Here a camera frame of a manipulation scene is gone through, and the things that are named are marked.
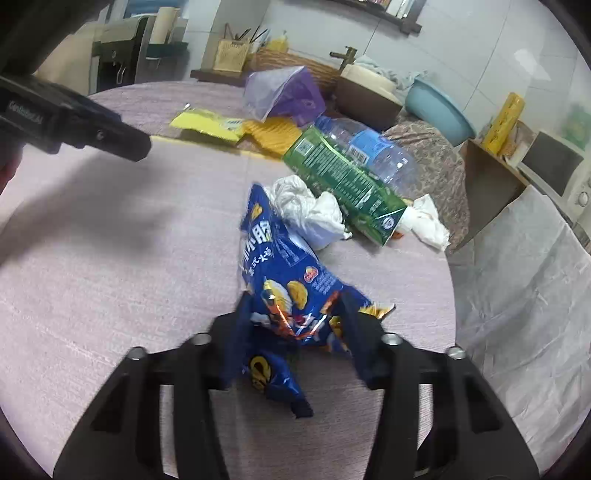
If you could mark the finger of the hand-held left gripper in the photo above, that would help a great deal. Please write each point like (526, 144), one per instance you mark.
(120, 138)

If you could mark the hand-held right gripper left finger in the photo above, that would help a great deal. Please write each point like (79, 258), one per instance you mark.
(231, 355)

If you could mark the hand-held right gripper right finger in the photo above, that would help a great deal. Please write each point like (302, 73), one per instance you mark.
(361, 344)

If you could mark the blue snack bag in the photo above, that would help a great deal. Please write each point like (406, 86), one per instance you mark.
(277, 258)

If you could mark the green drink carton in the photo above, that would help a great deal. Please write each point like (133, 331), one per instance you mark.
(341, 180)

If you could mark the purple plastic bag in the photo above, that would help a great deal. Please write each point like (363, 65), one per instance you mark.
(281, 92)

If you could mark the clear plastic water bottle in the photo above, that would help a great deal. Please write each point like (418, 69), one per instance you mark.
(383, 157)

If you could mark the person's left hand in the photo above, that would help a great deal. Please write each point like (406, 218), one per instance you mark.
(7, 173)

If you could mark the yellow snack packet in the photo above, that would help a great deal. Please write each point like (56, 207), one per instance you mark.
(203, 122)

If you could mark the dark kitchen appliance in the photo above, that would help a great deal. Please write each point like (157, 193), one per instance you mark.
(120, 50)

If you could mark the dark green tray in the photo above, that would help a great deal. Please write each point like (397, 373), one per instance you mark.
(166, 50)

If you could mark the pink tablecloth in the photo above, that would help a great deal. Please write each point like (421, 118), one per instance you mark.
(115, 258)

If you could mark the paper towel roll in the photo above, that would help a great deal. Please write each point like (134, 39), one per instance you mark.
(164, 25)

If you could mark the crumpled white tissue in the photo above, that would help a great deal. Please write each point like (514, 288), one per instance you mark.
(304, 212)
(429, 226)

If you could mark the woven utensil holder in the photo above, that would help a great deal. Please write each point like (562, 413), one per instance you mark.
(231, 55)

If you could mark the yellow waffle cloth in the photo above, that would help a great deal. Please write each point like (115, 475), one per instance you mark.
(272, 136)

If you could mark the white plastic cover sheet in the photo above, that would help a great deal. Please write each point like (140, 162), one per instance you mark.
(521, 300)

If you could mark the wicker basket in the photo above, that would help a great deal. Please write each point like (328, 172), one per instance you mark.
(295, 62)

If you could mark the brown patterned cloth cover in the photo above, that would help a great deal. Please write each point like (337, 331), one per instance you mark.
(443, 170)

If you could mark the cardboard box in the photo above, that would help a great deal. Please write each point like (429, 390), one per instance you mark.
(489, 184)

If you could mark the brown container with cream lid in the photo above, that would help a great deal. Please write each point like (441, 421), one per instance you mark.
(369, 104)

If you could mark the bronze faucet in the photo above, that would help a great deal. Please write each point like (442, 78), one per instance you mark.
(346, 55)

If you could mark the light blue basin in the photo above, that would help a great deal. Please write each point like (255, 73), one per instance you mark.
(438, 110)

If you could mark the white microwave oven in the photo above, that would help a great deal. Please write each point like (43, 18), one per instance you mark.
(554, 166)

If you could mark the yellow wrapped roll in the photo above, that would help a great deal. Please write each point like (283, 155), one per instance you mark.
(505, 122)

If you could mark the grey cloth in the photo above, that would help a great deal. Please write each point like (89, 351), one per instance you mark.
(406, 76)

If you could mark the dark wall shelf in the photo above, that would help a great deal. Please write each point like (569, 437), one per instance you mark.
(388, 14)

